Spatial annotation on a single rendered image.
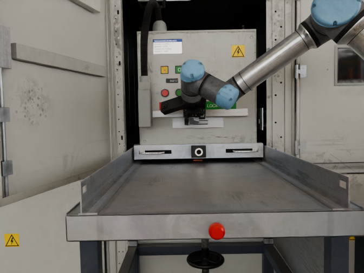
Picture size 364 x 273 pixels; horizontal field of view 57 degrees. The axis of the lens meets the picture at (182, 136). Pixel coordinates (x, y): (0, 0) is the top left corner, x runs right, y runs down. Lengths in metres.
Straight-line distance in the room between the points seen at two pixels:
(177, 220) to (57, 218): 0.85
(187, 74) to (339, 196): 0.54
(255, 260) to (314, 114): 0.65
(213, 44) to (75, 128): 0.65
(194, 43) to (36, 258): 1.10
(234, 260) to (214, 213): 0.80
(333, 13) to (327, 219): 0.52
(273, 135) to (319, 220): 0.70
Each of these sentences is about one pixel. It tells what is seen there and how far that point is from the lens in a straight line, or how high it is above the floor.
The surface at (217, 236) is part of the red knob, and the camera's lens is 0.68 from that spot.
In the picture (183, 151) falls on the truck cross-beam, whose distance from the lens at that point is 1.40.
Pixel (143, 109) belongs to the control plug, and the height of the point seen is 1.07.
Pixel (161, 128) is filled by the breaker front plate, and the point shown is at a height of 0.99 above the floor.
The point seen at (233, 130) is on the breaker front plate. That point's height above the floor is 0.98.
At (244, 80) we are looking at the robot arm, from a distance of 1.15.
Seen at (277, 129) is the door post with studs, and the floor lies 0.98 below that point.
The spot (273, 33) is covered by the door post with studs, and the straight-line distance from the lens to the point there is 1.45.
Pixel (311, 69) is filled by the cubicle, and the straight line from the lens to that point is 1.45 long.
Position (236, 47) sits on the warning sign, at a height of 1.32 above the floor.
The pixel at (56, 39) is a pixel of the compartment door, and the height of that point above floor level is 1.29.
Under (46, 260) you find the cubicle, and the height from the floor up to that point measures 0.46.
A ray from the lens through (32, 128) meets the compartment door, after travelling 1.02.
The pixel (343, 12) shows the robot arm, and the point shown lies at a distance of 1.00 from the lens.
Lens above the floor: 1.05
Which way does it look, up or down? 4 degrees down
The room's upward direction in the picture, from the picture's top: 1 degrees counter-clockwise
